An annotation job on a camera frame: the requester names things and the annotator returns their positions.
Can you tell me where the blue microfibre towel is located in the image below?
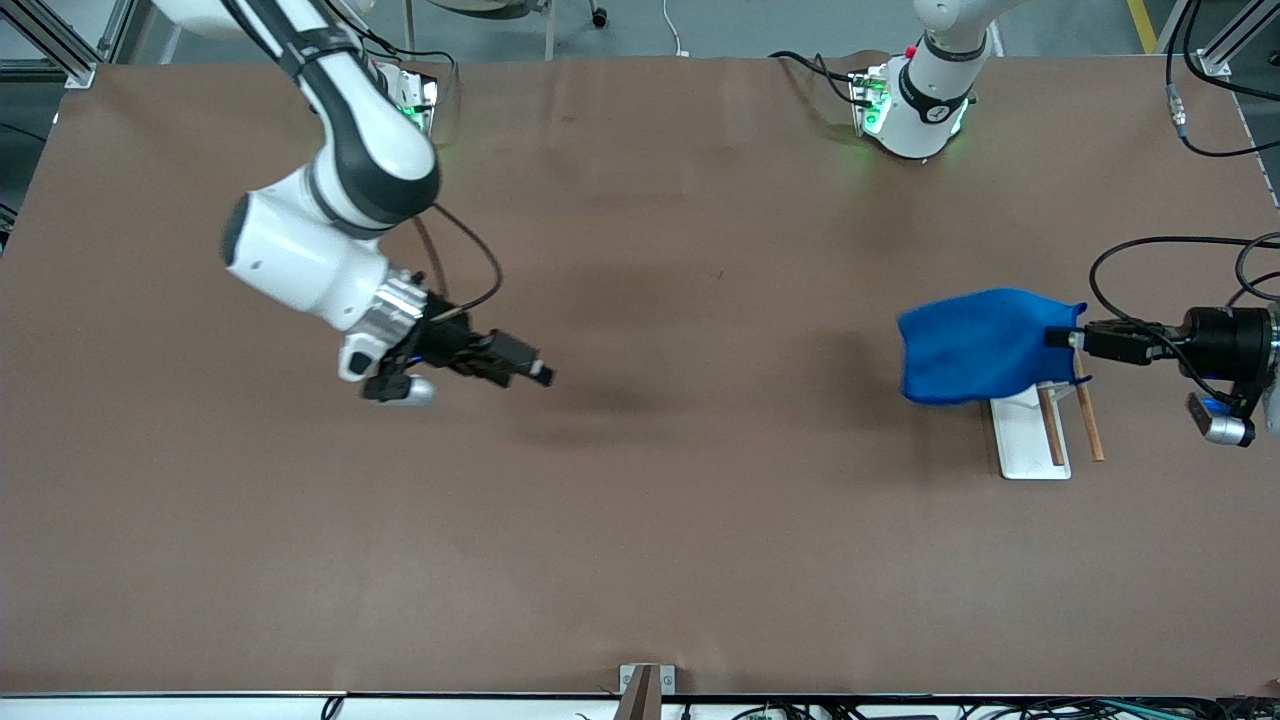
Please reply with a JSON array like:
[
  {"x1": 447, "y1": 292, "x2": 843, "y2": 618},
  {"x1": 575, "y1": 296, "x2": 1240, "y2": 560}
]
[{"x1": 897, "y1": 288, "x2": 1089, "y2": 406}]

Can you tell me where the right arm base control box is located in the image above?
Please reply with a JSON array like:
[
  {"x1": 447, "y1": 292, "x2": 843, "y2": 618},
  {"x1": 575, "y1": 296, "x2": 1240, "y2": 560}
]
[{"x1": 375, "y1": 62, "x2": 442, "y2": 137}]

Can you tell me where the left arm base control box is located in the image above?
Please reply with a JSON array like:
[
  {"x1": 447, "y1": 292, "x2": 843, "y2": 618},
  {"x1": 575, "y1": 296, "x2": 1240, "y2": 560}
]
[{"x1": 848, "y1": 68, "x2": 893, "y2": 138}]

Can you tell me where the long wooden rack rod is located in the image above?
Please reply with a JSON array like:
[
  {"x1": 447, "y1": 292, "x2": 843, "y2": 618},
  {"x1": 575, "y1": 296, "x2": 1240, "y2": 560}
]
[{"x1": 1069, "y1": 350, "x2": 1107, "y2": 463}]

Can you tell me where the short wooden rack rod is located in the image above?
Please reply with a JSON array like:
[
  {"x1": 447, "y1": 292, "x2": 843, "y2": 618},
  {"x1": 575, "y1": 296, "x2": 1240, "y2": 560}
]
[{"x1": 1036, "y1": 385, "x2": 1068, "y2": 468}]

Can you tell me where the black looped cable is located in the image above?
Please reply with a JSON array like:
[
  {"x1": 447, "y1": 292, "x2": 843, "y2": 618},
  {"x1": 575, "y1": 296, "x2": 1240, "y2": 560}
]
[{"x1": 1234, "y1": 230, "x2": 1280, "y2": 304}]

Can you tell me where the dark brown right gripper cable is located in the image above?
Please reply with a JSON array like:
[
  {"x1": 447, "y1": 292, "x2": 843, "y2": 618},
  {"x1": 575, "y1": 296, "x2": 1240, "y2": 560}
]
[{"x1": 411, "y1": 216, "x2": 448, "y2": 298}]

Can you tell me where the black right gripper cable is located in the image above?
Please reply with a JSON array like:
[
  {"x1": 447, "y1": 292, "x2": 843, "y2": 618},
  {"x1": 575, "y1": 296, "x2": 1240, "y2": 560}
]
[{"x1": 425, "y1": 203, "x2": 504, "y2": 323}]

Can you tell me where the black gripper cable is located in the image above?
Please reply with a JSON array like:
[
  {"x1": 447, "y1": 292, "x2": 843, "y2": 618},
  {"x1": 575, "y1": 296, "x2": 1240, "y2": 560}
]
[
  {"x1": 1088, "y1": 235, "x2": 1280, "y2": 403},
  {"x1": 425, "y1": 203, "x2": 504, "y2": 323}
]

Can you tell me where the white rack base plate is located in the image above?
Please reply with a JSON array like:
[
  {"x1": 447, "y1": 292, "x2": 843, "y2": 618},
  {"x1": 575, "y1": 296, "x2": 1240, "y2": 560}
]
[{"x1": 990, "y1": 383, "x2": 1073, "y2": 481}]

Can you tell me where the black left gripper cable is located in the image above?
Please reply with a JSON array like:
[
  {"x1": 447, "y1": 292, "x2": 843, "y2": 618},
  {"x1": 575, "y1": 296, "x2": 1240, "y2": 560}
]
[{"x1": 1088, "y1": 235, "x2": 1280, "y2": 403}]

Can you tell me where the black cable with grey connector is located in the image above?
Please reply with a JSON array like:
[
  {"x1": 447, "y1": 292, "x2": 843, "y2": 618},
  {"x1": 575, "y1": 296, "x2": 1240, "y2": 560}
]
[{"x1": 1165, "y1": 0, "x2": 1280, "y2": 159}]

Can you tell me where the black base power cable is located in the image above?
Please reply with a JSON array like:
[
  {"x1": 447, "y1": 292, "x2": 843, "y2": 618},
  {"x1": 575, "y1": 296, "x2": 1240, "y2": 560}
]
[
  {"x1": 768, "y1": 50, "x2": 863, "y2": 107},
  {"x1": 345, "y1": 22, "x2": 461, "y2": 73}
]

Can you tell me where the aluminium frame profile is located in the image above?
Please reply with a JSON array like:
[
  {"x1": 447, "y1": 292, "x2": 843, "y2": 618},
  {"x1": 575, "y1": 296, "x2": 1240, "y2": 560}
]
[
  {"x1": 1195, "y1": 0, "x2": 1280, "y2": 78},
  {"x1": 0, "y1": 0, "x2": 138, "y2": 90}
]

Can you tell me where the metal bracket with wooden post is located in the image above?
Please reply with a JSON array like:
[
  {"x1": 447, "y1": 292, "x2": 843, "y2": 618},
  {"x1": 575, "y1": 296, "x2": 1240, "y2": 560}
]
[{"x1": 614, "y1": 663, "x2": 677, "y2": 720}]

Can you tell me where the white floor cable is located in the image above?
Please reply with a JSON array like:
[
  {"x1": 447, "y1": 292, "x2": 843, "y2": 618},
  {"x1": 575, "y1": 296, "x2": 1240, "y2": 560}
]
[{"x1": 660, "y1": 0, "x2": 693, "y2": 58}]

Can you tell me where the bundle of cables under table edge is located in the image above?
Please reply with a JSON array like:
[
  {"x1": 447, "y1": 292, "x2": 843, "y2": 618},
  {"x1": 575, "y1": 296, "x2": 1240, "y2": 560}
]
[{"x1": 725, "y1": 698, "x2": 1280, "y2": 720}]

